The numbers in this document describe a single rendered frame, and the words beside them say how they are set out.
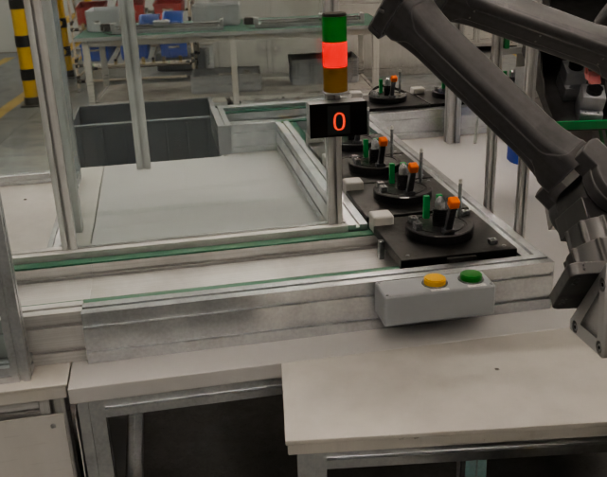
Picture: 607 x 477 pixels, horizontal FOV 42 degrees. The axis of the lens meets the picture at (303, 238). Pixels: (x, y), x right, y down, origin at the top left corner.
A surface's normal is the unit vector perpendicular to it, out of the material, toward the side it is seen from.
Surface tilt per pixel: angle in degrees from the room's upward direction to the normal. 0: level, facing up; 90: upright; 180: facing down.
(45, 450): 90
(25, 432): 90
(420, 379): 0
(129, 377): 0
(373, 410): 0
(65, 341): 90
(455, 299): 90
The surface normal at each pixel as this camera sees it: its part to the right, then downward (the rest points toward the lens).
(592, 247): -0.55, -0.40
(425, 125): 0.18, 0.36
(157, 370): -0.04, -0.93
